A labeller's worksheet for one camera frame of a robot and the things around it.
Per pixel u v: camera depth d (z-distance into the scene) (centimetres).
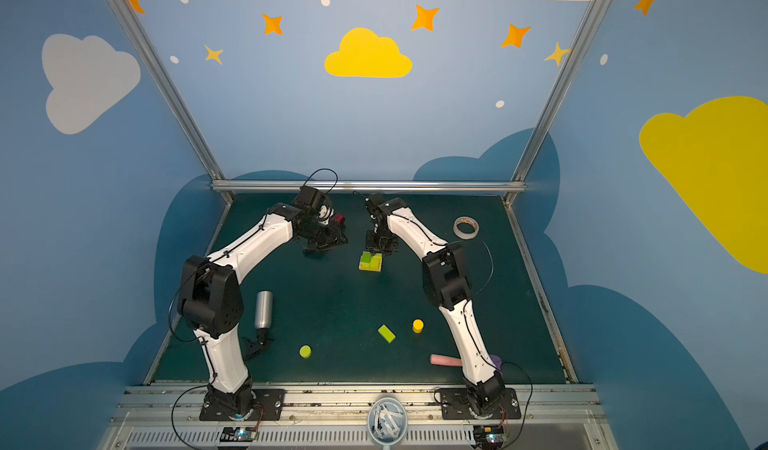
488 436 72
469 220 113
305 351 82
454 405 74
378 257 98
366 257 101
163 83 86
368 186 147
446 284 62
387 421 72
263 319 84
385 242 86
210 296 49
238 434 70
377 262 100
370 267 99
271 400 76
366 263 99
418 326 86
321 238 80
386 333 86
